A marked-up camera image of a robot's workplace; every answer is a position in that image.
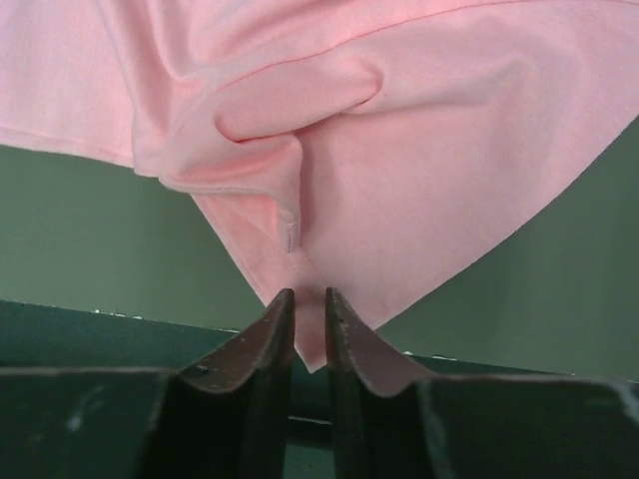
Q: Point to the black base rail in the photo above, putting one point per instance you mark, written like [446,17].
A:
[40,336]

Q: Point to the light pink t shirt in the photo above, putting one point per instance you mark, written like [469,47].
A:
[378,147]

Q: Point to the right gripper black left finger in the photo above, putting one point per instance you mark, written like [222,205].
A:
[223,416]

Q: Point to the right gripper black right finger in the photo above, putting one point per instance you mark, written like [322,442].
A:
[394,418]

